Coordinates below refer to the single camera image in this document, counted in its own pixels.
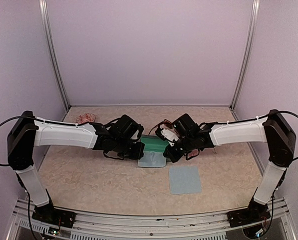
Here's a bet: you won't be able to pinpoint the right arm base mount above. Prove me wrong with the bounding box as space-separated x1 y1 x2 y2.
227 198 271 228

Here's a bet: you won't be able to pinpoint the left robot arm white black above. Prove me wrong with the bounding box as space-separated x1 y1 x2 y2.
7 111 145 223

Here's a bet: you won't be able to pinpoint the red white patterned bowl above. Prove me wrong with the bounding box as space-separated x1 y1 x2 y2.
76 113 96 124

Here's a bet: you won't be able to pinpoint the brown sunglasses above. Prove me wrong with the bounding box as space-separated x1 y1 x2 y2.
148 119 173 135

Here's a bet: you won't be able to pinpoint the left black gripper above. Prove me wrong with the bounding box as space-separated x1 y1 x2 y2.
113 136 145 160

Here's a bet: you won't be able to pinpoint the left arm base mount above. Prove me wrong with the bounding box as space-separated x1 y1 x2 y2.
32 200 76 229

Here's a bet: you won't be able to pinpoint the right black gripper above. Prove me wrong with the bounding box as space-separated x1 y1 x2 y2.
163 134 195 163

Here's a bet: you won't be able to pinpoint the aluminium corner post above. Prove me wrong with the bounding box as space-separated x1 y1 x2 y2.
38 0 71 112
230 0 261 111

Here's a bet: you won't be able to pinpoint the pink transparent sunglasses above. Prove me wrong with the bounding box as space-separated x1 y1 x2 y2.
185 148 217 161

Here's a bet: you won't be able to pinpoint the blue-grey hard glasses case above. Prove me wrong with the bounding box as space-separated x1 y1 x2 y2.
141 135 169 153

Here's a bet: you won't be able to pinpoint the left aluminium corner post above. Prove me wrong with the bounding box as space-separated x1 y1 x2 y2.
38 0 71 112

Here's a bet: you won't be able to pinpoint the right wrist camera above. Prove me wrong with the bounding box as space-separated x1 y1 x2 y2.
155 128 179 146

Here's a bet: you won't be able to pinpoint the aluminium front rail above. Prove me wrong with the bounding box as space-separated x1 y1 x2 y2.
5 199 297 240

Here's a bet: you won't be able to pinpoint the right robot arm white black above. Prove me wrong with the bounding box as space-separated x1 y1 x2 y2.
156 109 296 222

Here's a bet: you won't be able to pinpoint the right aluminium corner post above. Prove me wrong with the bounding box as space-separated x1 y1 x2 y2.
230 0 261 111

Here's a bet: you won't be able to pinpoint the blue cleaning cloth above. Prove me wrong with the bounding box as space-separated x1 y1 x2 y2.
138 151 167 168
169 166 202 195

